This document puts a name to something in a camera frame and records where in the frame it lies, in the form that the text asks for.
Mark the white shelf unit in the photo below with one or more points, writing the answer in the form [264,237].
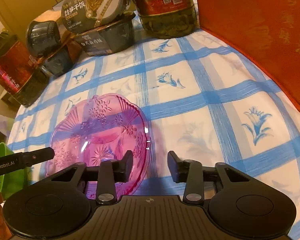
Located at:
[9,100]

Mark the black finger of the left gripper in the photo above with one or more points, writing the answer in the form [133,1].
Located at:
[22,160]

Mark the red gift bag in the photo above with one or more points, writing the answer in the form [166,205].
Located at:
[267,32]

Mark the green plastic bowl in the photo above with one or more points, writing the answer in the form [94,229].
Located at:
[14,181]

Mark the oil jug at table edge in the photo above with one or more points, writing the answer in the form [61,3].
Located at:
[20,74]

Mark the dark container under round one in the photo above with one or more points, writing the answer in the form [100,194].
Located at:
[62,59]

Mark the dark instant meal box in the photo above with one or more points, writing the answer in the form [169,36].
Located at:
[108,39]

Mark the large pink plastic plate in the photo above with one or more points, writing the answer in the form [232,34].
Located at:
[102,128]

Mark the wooden door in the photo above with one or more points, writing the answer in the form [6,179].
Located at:
[22,0]

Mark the dark round food container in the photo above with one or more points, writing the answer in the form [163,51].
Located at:
[43,35]

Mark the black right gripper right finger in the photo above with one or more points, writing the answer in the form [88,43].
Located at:
[194,175]

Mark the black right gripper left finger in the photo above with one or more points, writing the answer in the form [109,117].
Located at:
[107,174]

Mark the round instant rice bowl lid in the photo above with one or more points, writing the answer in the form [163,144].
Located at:
[79,16]

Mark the oil jug beside red bag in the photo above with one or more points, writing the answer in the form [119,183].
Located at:
[167,18]

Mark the blue white checkered tablecloth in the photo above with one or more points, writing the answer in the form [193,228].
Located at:
[202,99]

